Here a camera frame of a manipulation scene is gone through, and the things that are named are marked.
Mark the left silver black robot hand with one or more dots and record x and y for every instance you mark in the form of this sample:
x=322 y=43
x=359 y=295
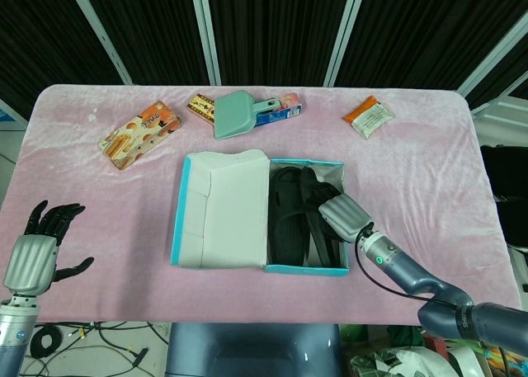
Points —
x=33 y=261

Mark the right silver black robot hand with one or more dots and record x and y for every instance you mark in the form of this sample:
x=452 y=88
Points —
x=346 y=218

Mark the black slide sandal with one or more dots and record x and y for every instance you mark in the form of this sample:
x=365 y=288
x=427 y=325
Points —
x=288 y=237
x=311 y=187

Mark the teal cardboard shoe box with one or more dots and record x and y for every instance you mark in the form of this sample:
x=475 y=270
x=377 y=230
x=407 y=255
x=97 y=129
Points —
x=231 y=212

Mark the left blue grey robot arm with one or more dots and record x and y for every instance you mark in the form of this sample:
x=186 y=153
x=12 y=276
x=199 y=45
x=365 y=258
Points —
x=16 y=331

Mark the blue pink carton box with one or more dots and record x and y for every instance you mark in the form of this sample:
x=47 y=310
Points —
x=288 y=109

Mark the large orange biscuit box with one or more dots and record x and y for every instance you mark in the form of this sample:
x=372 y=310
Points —
x=140 y=133

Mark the small brown snack box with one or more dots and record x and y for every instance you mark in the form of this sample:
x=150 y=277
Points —
x=200 y=105

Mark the pink plush table cloth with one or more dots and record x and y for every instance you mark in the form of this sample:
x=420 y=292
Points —
x=123 y=270

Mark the orange white snack packet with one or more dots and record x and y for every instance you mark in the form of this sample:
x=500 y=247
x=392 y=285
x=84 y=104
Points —
x=371 y=117

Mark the white crumpled plastic bag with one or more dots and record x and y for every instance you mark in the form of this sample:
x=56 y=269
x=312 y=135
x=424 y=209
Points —
x=383 y=362

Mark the mint green plastic scoop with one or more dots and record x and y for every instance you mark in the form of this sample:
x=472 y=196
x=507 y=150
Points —
x=233 y=117

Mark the blue grey robot torso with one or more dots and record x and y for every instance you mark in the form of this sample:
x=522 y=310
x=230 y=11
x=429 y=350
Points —
x=251 y=352

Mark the black pleated curtain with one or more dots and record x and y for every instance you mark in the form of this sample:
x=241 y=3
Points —
x=433 y=30
x=148 y=30
x=33 y=43
x=276 y=30

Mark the white frame post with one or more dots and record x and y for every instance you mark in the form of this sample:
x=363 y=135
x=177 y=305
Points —
x=342 y=30
x=202 y=30
x=491 y=59
x=358 y=6
x=99 y=30
x=211 y=22

